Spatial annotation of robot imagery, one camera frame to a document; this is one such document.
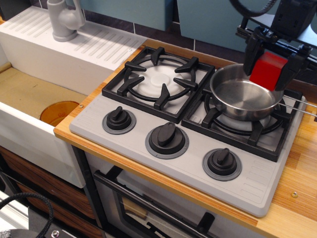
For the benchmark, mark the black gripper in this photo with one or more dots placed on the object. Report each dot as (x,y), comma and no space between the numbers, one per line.
(288,33)

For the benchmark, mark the red cube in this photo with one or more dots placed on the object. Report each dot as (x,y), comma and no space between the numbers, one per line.
(267,70)

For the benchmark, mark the small steel pan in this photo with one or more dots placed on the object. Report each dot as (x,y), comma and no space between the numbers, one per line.
(236,97)

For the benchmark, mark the black right stove knob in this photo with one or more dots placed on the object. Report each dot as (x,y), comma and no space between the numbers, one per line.
(222,164)

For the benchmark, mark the black stove knob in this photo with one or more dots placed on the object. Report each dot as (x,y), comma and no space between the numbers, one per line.
(167,141)
(119,121)
(222,164)

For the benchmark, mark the grey toy stove top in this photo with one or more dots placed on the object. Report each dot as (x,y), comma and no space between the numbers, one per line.
(252,191)

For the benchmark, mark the black middle stove knob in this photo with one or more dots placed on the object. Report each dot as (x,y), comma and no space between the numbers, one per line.
(167,141)

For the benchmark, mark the black left stove knob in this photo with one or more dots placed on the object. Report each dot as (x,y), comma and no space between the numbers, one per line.
(119,121)

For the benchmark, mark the black right burner grate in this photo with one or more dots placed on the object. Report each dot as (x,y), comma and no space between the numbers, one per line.
(267,138)

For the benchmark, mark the black burner grate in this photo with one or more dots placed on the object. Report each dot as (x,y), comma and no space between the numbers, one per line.
(159,83)
(267,138)

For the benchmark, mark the black left burner grate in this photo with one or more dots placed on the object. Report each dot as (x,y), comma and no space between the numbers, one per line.
(159,83)

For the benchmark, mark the grey toy faucet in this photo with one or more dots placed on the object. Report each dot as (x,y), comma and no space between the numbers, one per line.
(65,22)

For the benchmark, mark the orange translucent plate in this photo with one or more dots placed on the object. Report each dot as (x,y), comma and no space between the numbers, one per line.
(57,112)

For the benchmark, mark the white toy sink unit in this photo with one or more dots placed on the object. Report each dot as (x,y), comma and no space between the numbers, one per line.
(37,71)

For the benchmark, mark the wooden drawer fronts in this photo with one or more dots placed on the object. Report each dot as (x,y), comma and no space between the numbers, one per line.
(71,206)

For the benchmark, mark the oven door with handle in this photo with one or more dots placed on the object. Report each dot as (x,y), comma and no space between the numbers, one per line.
(147,210)

